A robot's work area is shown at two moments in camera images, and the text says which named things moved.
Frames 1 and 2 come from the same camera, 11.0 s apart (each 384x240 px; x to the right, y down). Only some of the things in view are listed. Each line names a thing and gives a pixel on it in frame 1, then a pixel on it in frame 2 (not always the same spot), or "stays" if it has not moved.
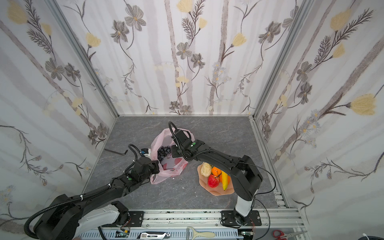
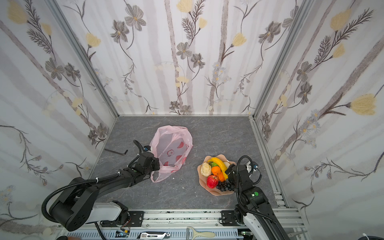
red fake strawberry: [213, 181] stays
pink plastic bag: [169, 166] stays
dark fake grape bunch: [163, 151] → [225, 185]
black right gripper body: [176, 151] → [232, 173]
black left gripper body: [153, 165] stays
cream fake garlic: [206, 169] stays
